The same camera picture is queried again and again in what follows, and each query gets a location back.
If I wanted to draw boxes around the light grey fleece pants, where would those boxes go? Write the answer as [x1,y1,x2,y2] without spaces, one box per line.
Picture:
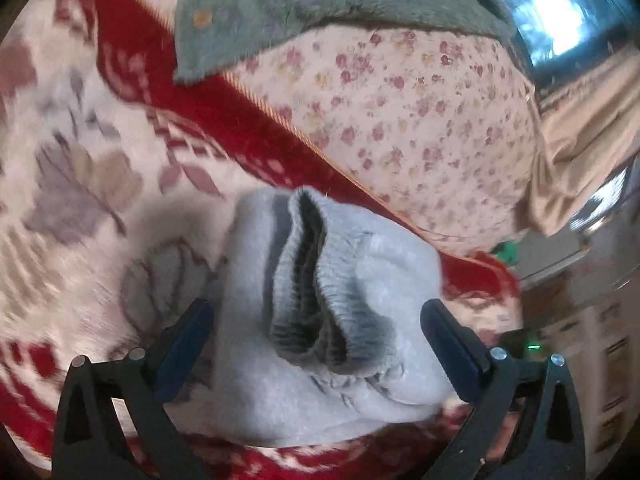
[209,185,447,449]

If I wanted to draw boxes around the green fuzzy jacket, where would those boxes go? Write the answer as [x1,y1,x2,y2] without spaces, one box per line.
[172,0,532,87]

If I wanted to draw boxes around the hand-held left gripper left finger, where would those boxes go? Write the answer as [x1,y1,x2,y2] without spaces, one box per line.
[52,298,216,480]

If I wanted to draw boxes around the wooden cabinet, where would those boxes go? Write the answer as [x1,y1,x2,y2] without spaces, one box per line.
[517,232,640,463]

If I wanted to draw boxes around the red and cream printed blanket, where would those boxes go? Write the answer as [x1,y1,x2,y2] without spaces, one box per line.
[0,0,525,480]

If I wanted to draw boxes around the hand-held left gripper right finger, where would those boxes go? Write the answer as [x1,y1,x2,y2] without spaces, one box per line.
[420,298,587,480]

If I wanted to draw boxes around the floral bed sheet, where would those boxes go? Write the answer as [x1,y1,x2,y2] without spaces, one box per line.
[227,24,547,257]

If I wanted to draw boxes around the small green object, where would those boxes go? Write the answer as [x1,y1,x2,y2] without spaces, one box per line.
[492,242,522,268]

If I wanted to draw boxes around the window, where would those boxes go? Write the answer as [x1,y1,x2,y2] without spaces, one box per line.
[470,0,632,70]

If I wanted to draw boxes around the beige curtain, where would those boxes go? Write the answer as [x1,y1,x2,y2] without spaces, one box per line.
[524,52,640,237]

